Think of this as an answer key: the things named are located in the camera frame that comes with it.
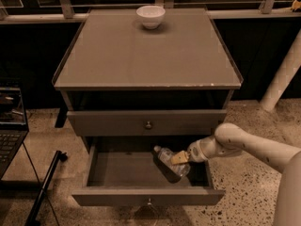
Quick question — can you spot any upper grey drawer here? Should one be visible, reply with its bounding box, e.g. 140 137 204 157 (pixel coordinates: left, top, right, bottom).
67 109 227 137

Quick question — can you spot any metal railing frame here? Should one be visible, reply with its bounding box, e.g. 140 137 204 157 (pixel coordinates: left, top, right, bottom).
0 0 301 25

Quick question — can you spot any open middle grey drawer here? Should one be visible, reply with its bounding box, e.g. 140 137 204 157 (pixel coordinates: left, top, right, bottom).
72 136 225 206

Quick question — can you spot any black laptop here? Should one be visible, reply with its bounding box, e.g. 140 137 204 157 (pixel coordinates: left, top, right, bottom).
0 87 29 179

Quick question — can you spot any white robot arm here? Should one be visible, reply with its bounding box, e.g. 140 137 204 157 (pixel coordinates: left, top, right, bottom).
171 31 301 226

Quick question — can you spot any grey wooden drawer cabinet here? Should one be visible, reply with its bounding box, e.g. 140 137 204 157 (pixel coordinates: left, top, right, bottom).
51 7 245 207

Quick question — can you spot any white ceramic bowl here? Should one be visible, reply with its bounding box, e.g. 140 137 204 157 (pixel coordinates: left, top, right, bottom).
136 6 166 29

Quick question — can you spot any black stand pole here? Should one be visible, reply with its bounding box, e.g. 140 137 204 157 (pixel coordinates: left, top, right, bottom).
24 151 68 226

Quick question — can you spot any round upper drawer knob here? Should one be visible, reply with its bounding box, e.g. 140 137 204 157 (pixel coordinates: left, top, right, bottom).
145 121 152 130

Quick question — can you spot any small yellow object on rail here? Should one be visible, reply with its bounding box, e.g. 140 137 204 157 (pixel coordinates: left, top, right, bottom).
291 0 301 11

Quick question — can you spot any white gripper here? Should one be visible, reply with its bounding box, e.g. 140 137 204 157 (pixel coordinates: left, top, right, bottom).
170 140 208 165

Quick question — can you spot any blue label plastic bottle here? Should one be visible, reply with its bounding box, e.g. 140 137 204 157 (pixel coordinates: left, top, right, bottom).
153 145 191 177

